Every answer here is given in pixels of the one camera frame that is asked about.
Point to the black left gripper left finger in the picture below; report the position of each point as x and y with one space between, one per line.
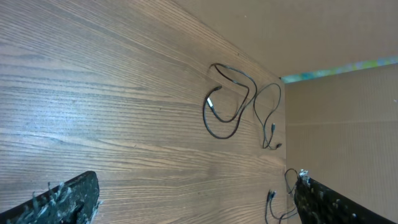
73 201

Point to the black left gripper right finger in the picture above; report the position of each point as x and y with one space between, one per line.
318 204

